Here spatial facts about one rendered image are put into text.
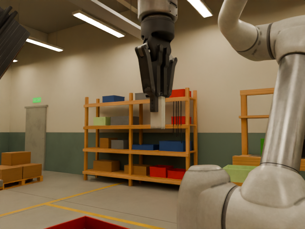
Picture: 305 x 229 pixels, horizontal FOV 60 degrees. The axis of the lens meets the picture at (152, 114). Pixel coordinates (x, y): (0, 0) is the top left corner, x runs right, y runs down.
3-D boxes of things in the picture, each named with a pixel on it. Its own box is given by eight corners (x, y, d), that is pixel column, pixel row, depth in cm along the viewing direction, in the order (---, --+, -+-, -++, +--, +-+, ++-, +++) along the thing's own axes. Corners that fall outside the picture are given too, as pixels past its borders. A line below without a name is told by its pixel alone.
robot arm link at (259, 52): (230, 23, 99) (268, 14, 90) (249, 38, 112) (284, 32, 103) (228, 57, 98) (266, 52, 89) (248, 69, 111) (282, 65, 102)
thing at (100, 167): (188, 194, 537) (187, 87, 551) (81, 180, 692) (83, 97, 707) (198, 189, 583) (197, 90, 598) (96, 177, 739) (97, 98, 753)
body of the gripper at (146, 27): (159, 10, 53) (159, 55, 53) (182, 23, 60) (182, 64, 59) (132, 19, 58) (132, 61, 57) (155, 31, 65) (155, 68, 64)
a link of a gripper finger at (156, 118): (163, 96, 57) (161, 96, 56) (163, 128, 56) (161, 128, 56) (152, 97, 59) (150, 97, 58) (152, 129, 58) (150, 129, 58)
